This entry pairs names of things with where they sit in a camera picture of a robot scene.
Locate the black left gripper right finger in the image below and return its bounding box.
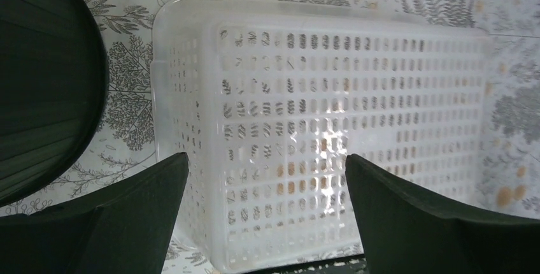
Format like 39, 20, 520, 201
345, 154, 539, 273

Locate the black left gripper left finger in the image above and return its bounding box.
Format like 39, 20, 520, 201
1, 153, 188, 273

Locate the large black round bin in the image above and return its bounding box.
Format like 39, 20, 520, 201
1, 0, 109, 205

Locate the white perforated plastic basket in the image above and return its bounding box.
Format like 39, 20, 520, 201
150, 0, 491, 273

